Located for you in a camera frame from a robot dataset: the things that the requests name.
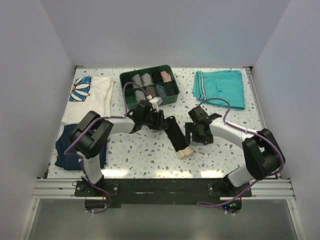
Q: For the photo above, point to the brown rolled sock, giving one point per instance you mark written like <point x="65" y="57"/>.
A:
<point x="151" y="91"/>

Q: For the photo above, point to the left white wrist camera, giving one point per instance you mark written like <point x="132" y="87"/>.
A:
<point x="155" y="102"/>

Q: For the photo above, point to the light grey rolled sock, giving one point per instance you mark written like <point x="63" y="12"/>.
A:
<point x="146" y="79"/>

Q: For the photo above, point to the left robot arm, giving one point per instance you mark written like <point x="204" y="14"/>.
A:
<point x="91" y="134"/>

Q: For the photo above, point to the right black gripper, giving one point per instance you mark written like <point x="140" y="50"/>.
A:
<point x="190" y="127"/>

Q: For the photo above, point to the green divided organizer tray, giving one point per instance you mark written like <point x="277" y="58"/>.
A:
<point x="157" y="81"/>

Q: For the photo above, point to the black rolled sock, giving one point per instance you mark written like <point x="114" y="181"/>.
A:
<point x="170" y="87"/>

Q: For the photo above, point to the beige grey rolled sock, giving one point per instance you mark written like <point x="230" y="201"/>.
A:
<point x="140" y="96"/>

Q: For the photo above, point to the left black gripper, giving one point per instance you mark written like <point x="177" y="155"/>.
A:
<point x="160" y="123"/>

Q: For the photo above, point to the navy blue garment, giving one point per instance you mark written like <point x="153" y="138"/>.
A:
<point x="67" y="162"/>

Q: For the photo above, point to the striped rolled sock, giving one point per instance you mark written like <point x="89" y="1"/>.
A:
<point x="160" y="91"/>

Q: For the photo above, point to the pink rolled underwear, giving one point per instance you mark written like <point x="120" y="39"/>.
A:
<point x="166" y="77"/>

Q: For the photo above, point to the white daisy print shirt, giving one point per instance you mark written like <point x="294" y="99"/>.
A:
<point x="88" y="93"/>

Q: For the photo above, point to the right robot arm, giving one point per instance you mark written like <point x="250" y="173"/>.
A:
<point x="262" y="154"/>

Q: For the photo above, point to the black underwear beige waistband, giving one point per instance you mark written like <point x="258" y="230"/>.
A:
<point x="178" y="141"/>

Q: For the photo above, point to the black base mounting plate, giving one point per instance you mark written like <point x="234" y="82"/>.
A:
<point x="167" y="191"/>

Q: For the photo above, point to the teal folded shorts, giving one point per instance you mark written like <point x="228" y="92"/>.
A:
<point x="220" y="88"/>

